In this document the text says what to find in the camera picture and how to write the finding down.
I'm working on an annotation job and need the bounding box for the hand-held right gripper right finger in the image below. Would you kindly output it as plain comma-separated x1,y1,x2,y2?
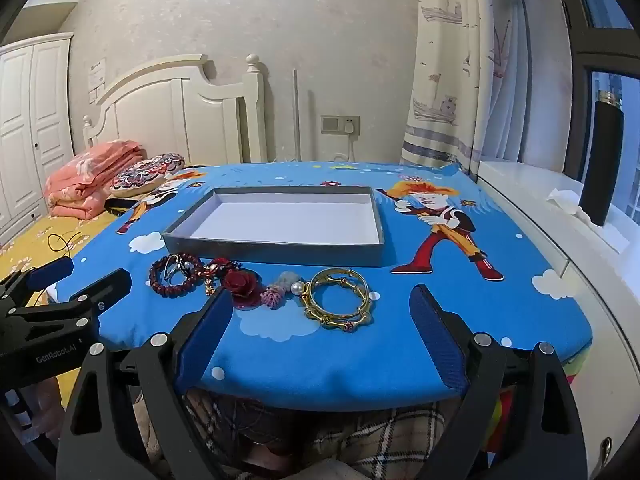
409,284,588,480

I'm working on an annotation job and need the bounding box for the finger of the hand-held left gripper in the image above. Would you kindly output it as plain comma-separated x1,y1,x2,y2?
0,258,74,311
0,268,132,335

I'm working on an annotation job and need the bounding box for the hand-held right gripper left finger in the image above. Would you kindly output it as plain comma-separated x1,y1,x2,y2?
55,287,234,480

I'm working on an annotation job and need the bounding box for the red bead bracelet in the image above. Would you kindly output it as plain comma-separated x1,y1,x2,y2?
149,252,206,301

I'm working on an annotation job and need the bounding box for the red fabric rose brooch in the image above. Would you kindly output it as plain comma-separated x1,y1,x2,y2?
221,269,264,311

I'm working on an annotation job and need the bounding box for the thin metal wire bangle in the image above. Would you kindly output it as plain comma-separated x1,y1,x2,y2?
162,254,193,278

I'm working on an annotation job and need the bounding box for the gold bamboo bangle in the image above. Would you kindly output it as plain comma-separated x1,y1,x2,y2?
304,292,373,333
305,267,372,321

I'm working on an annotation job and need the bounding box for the grey cardboard tray box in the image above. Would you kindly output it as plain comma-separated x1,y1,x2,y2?
161,186,386,267

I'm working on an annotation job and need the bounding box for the yellow floral bedsheet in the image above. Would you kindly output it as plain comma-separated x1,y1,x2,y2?
0,207,121,311

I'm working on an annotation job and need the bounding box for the red gold charm pendant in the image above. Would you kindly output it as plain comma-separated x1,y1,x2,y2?
202,257,236,297

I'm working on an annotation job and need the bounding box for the blue cartoon printed cloth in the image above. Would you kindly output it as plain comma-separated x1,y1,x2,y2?
47,160,593,413

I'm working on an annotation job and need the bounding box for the folded pink blanket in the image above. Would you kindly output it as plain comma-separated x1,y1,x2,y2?
44,140,148,220

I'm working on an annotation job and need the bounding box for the plaid clothing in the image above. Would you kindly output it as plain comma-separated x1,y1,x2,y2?
135,385,501,480

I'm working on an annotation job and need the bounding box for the patterned round cushion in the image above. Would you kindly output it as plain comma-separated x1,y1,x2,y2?
110,152,186,198

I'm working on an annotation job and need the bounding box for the white wardrobe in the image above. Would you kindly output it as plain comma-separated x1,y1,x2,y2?
0,32,76,231

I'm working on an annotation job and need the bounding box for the white windowsill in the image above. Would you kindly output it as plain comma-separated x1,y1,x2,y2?
475,157,640,480

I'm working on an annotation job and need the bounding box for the white wooden headboard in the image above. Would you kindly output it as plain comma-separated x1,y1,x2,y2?
82,52,268,166

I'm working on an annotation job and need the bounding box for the white tissue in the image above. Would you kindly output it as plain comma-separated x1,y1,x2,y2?
546,187,596,221

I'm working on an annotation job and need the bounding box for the paper notice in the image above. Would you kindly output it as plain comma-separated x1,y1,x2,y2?
87,60,107,98

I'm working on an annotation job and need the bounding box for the white pole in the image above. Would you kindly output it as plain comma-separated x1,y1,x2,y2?
291,69,302,163

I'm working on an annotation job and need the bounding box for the black cylinder bottle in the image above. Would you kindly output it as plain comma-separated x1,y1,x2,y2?
577,90,626,227

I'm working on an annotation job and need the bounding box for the ship print curtain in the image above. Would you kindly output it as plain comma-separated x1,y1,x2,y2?
400,0,573,186

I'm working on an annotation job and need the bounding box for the thin black cable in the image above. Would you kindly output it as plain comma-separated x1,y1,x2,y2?
47,231,83,261

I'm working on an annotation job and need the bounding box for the white charging cable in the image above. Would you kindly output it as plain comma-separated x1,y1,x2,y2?
330,132,358,163

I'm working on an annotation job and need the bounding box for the beige wall socket panel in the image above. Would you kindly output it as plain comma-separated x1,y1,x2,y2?
321,115,362,136

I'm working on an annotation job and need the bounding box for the dark window frame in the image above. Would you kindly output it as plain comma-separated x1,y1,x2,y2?
550,0,640,181

